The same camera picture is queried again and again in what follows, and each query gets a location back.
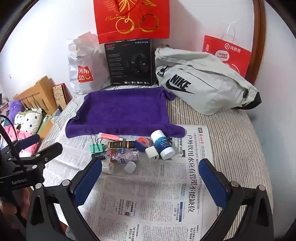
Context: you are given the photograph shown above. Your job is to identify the green binder clip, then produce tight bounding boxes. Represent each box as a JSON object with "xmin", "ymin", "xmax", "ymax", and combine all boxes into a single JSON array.
[{"xmin": 89, "ymin": 135, "xmax": 105, "ymax": 153}]

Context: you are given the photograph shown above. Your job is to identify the white spotted plush toy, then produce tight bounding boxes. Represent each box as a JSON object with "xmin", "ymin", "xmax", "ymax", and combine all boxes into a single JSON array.
[{"xmin": 14, "ymin": 108, "xmax": 43, "ymax": 133}]

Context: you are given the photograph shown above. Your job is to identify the pink utility knife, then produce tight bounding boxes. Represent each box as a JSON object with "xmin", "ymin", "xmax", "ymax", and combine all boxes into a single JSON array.
[{"xmin": 98, "ymin": 133, "xmax": 125, "ymax": 141}]

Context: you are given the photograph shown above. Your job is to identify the patterned brown box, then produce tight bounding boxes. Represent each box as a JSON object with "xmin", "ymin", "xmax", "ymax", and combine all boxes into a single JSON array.
[{"xmin": 52, "ymin": 84, "xmax": 73, "ymax": 112}]

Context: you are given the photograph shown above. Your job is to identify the black cable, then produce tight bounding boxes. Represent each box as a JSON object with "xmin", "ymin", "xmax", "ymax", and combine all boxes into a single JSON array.
[{"xmin": 0, "ymin": 115, "xmax": 26, "ymax": 167}]

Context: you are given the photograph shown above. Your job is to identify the white plastic shopping bag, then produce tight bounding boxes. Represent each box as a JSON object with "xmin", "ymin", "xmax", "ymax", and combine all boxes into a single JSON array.
[{"xmin": 68, "ymin": 33, "xmax": 111, "ymax": 95}]

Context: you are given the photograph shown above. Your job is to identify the wooden headboard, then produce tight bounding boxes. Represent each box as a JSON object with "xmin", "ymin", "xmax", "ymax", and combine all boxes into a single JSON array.
[{"xmin": 13, "ymin": 76, "xmax": 58, "ymax": 116}]

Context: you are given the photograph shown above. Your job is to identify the pink cloth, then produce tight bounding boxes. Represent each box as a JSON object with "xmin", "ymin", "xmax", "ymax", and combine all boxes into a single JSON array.
[{"xmin": 0, "ymin": 125, "xmax": 38, "ymax": 158}]

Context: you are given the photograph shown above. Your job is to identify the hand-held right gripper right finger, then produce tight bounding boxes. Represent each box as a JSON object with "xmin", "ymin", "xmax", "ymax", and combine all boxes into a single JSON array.
[{"xmin": 198, "ymin": 158, "xmax": 275, "ymax": 241}]

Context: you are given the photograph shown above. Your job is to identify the curved brown wooden frame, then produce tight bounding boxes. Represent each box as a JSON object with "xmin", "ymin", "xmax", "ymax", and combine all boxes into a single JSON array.
[{"xmin": 245, "ymin": 0, "xmax": 266, "ymax": 85}]

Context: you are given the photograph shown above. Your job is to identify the person's left hand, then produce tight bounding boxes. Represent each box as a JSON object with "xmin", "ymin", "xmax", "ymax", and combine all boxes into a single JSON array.
[{"xmin": 0, "ymin": 188, "xmax": 31, "ymax": 223}]

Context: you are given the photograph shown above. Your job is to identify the white bottle cap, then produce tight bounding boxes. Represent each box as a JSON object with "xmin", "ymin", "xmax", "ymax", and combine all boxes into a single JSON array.
[{"xmin": 124, "ymin": 161, "xmax": 136, "ymax": 174}]

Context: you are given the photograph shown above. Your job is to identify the purple towel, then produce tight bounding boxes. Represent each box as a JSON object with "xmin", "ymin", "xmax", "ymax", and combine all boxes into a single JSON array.
[{"xmin": 65, "ymin": 86, "xmax": 187, "ymax": 139}]

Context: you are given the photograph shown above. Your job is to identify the red paper bag white handles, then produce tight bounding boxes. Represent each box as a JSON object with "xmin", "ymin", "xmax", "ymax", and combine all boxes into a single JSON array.
[{"xmin": 202, "ymin": 21, "xmax": 252, "ymax": 79}]

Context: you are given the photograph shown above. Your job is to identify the grey waist bag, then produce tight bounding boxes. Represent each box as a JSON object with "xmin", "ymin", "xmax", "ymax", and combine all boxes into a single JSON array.
[{"xmin": 154, "ymin": 46, "xmax": 262, "ymax": 115}]

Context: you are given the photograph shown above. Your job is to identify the newspaper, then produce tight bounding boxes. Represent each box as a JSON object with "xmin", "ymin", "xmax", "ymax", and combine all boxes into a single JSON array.
[{"xmin": 40, "ymin": 124, "xmax": 212, "ymax": 241}]

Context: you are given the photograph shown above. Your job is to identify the clear plastic bottle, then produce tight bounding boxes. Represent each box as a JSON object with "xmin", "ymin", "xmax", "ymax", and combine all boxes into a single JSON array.
[{"xmin": 105, "ymin": 148, "xmax": 139, "ymax": 164}]

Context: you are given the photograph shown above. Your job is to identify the white charger plug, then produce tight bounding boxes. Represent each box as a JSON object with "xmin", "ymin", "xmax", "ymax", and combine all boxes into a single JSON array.
[{"xmin": 145, "ymin": 146, "xmax": 160, "ymax": 162}]

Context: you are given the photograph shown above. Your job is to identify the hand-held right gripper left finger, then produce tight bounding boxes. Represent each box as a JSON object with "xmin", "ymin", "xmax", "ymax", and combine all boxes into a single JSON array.
[{"xmin": 26, "ymin": 155, "xmax": 107, "ymax": 241}]

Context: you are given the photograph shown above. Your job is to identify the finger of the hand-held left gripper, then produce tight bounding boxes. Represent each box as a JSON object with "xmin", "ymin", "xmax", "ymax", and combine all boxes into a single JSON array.
[
  {"xmin": 17, "ymin": 142, "xmax": 63, "ymax": 171},
  {"xmin": 7, "ymin": 134, "xmax": 41, "ymax": 153}
]

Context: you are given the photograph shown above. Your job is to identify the purple plush toy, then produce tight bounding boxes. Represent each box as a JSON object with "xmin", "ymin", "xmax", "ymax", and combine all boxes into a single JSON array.
[{"xmin": 9, "ymin": 100, "xmax": 25, "ymax": 116}]

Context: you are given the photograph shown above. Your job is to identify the black headphone box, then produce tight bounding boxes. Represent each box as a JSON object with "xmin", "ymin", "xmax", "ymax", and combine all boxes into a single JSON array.
[{"xmin": 104, "ymin": 39, "xmax": 152, "ymax": 88}]

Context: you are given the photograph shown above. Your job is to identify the brown rectangular box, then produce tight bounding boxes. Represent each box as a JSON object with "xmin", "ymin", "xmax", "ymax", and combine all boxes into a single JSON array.
[{"xmin": 107, "ymin": 140, "xmax": 136, "ymax": 149}]

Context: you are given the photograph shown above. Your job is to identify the white and blue bottle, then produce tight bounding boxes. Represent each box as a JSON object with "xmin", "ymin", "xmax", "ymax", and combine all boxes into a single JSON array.
[{"xmin": 151, "ymin": 130, "xmax": 175, "ymax": 160}]

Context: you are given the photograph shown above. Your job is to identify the pink and blue tin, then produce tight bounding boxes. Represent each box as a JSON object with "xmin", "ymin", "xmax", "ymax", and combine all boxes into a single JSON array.
[{"xmin": 134, "ymin": 137, "xmax": 152, "ymax": 152}]

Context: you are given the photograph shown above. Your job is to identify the small white jar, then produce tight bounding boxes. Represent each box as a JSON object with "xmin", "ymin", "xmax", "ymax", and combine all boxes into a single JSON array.
[{"xmin": 102, "ymin": 161, "xmax": 115, "ymax": 175}]

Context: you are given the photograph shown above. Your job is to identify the red gift bag gold cherries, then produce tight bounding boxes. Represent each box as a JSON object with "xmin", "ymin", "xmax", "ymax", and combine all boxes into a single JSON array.
[{"xmin": 94, "ymin": 0, "xmax": 170, "ymax": 44}]

